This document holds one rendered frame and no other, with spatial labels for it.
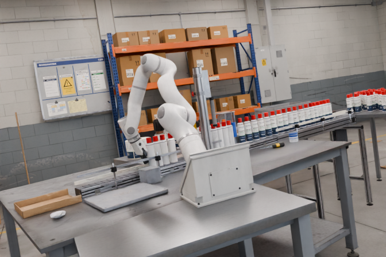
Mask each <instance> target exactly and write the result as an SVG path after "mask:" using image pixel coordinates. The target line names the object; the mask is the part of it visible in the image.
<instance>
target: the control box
mask: <svg viewBox="0 0 386 257"><path fill-rule="evenodd" d="M202 77H203V83H204V93H205V96H206V98H210V97H211V92H210V84H209V76H208V71H207V70H202Z"/></svg>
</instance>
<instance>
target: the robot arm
mask: <svg viewBox="0 0 386 257"><path fill-rule="evenodd" d="M176 71H177V69H176V65H175V64H174V63H173V62H172V61H171V60H168V59H165V58H163V57H160V56H156V55H155V54H150V53H148V54H145V55H143V56H142V58H141V65H140V66H139V67H138V68H137V70H136V73H135V76H134V80H133V84H132V88H131V91H130V95H129V100H128V115H127V116H124V117H123V118H121V119H120V120H118V124H119V126H120V128H121V129H122V131H123V133H124V135H125V137H126V139H127V140H128V142H129V143H130V144H131V145H132V148H133V150H134V152H135V153H136V154H137V155H139V156H140V157H141V159H144V158H147V157H146V156H147V154H146V152H148V150H147V148H146V147H145V145H144V143H143V142H142V140H141V139H140V135H139V133H138V131H137V129H138V125H139V122H140V117H141V105H142V101H143V99H144V95H145V91H146V87H147V84H148V80H149V78H150V76H151V74H152V72H154V73H158V74H159V75H161V77H160V78H159V79H158V82H157V86H158V88H159V91H160V94H161V96H162V98H163V99H164V101H165V102H166V103H164V104H162V105H161V106H160V107H159V109H158V110H157V118H158V121H159V123H160V124H161V126H162V127H163V128H164V129H165V130H166V131H167V132H168V133H170V134H171V135H172V136H173V137H174V138H175V139H176V141H177V144H178V145H179V148H180V150H181V152H182V155H183V157H184V159H185V162H186V163H187V161H188V158H189V154H192V153H197V152H200V151H205V150H206V148H205V146H204V144H203V142H202V139H201V137H200V135H199V133H198V132H197V130H196V129H195V128H194V127H193V126H194V124H195V123H196V113H195V111H194V109H193V108H192V107H191V106H190V104H189V103H188V102H187V101H186V100H185V98H184V97H182V95H181V94H180V93H179V91H178V90H177V87H176V84H175V82H174V79H173V77H174V75H175V74H176Z"/></svg>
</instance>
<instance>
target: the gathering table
mask: <svg viewBox="0 0 386 257"><path fill-rule="evenodd" d="M343 110H346V111H347V110H348V109H347V108H342V109H339V110H335V111H336V112H339V111H343ZM344 115H349V114H348V113H346V114H342V115H338V116H344ZM351 115H356V118H369V120H370V129H371V134H372V143H373V153H374V158H375V168H376V177H377V178H378V180H377V181H382V180H381V179H380V178H381V169H380V160H379V151H378V145H377V136H376V126H375V118H377V117H386V112H382V111H379V110H377V111H373V112H368V111H364V110H362V112H361V113H353V114H351ZM346 155H347V150H346ZM347 161H348V155H347ZM348 169H349V164H348ZM349 175H350V173H349Z"/></svg>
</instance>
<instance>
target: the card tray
mask: <svg viewBox="0 0 386 257"><path fill-rule="evenodd" d="M80 202H82V197H81V195H78V196H74V197H73V196H71V195H69V194H68V188H67V189H63V190H59V191H57V192H52V193H48V194H44V195H41V196H37V197H33V198H29V199H26V200H22V201H18V202H15V203H14V209H15V210H16V211H17V212H18V214H19V215H20V216H21V217H22V218H23V219H25V218H28V217H32V216H35V215H39V214H42V213H45V212H49V211H53V210H55V209H59V208H63V207H67V206H69V205H73V204H77V203H80Z"/></svg>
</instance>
